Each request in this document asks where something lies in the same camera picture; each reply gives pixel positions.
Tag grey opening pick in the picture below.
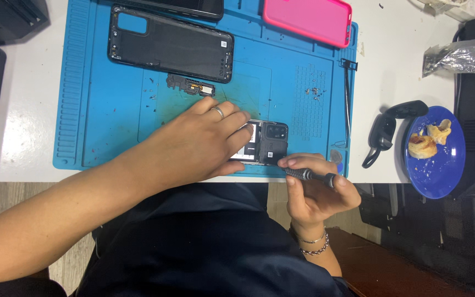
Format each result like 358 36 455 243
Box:
329 149 344 174

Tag brown wooden bench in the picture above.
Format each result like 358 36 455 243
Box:
325 227 475 297

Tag dark blue shirt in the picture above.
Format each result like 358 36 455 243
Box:
72 182 358 297

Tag black metal tweezers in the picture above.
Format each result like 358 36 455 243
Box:
343 68 352 142

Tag silver bead bracelet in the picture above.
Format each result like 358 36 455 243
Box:
299 235 330 257

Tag blue silicone repair mat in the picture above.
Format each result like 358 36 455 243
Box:
52 0 359 179

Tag torn pastry piece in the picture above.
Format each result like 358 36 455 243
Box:
426 119 453 146

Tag pile of small screws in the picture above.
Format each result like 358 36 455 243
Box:
304 86 325 102

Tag black box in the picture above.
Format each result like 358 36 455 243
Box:
0 0 50 46

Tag black phone back cover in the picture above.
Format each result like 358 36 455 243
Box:
107 4 235 84

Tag black precision screwdriver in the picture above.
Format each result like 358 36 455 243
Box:
281 165 338 189

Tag white box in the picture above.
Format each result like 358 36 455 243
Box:
416 0 475 22

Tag person's right hand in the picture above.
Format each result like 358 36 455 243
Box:
278 153 362 232

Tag black smartphone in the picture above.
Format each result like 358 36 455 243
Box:
228 119 290 167
113 0 225 22

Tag pink phone case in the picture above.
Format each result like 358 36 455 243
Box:
262 0 353 49

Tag black phone speaker module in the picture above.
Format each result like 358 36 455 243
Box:
166 73 216 98

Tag person's left hand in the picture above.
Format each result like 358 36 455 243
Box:
154 97 255 183

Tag blue plate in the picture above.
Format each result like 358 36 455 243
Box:
403 106 466 200

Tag round pastry piece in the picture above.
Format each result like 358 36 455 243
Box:
407 132 438 160

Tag silver plastic bag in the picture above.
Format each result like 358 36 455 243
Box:
422 37 475 78

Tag thin silver bangle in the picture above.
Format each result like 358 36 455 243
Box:
289 225 327 245

